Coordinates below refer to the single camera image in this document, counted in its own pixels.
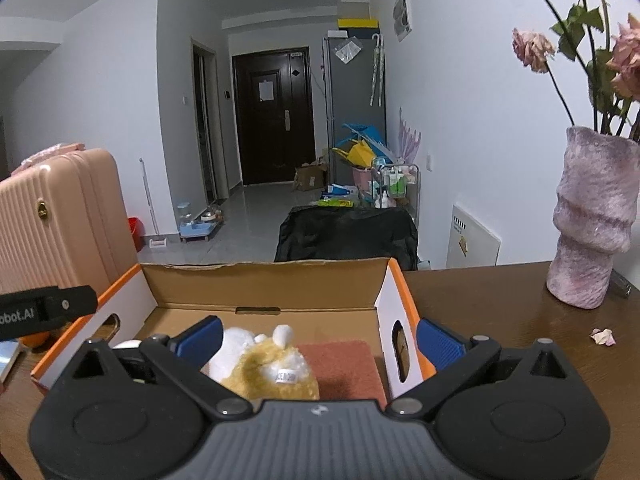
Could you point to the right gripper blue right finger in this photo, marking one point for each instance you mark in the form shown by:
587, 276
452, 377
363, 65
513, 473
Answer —
439, 345

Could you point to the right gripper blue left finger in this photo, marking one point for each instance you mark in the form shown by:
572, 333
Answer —
199, 343

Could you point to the orange fruit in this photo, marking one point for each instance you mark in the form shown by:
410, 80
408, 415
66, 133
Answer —
35, 340

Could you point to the white plush toy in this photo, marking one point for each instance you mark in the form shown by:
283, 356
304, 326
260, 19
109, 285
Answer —
235, 342

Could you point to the blue tissue pack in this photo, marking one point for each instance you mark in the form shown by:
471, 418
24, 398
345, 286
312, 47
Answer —
10, 350

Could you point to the yellow plush toy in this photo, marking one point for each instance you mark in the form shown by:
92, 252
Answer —
274, 370

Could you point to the pink ribbed suitcase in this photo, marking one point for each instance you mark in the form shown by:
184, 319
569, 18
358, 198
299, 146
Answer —
64, 222

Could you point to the brown cloth pad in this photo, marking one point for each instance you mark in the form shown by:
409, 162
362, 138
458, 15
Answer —
345, 370

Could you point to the white floor mop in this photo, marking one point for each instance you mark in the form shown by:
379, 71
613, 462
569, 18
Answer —
157, 239

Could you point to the orange cardboard box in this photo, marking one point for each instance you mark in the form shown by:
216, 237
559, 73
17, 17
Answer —
321, 300

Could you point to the blue pet feeder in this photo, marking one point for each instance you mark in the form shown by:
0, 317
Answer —
198, 226

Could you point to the red bucket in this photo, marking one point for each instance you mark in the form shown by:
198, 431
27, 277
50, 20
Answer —
136, 230

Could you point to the black covered furniture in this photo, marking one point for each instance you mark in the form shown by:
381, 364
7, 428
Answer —
348, 233

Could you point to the fallen pink petal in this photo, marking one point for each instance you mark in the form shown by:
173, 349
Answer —
603, 337

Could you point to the metal trolley with bottles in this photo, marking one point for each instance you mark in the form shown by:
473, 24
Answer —
396, 186

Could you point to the cardboard box on floor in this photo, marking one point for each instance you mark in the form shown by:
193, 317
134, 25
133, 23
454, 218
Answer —
310, 177

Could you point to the purple textured vase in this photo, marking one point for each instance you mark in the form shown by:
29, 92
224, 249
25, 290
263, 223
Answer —
596, 208

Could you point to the purple coral decoration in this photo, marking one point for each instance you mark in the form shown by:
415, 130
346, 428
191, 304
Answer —
409, 141

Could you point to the dark entrance door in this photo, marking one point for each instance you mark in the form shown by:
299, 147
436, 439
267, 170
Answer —
273, 114

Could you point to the hanging umbrellas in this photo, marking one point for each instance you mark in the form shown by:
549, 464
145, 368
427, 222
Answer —
378, 70

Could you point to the grey refrigerator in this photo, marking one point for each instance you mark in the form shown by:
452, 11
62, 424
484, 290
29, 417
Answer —
347, 76

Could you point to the dried pink roses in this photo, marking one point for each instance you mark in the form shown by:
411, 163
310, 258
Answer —
608, 56

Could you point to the yellow box on refrigerator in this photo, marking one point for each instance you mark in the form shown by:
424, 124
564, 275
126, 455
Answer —
357, 23

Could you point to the wall electrical box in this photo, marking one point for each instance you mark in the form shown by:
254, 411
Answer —
402, 16

